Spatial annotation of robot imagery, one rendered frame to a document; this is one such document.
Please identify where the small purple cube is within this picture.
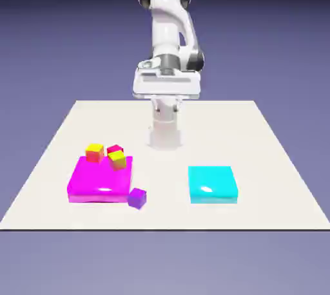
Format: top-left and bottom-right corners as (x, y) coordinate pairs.
(127, 187), (148, 210)

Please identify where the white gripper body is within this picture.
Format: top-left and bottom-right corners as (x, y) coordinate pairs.
(132, 67), (202, 100)

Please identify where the large cyan box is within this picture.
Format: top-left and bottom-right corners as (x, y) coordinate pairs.
(188, 166), (238, 205)

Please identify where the large magenta box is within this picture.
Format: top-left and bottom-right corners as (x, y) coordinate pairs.
(66, 155), (134, 204)

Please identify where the small yellow cube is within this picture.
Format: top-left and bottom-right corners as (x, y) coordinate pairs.
(107, 149), (128, 171)
(85, 143), (106, 164)

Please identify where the small red cube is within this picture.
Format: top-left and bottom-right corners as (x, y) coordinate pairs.
(106, 144), (125, 156)

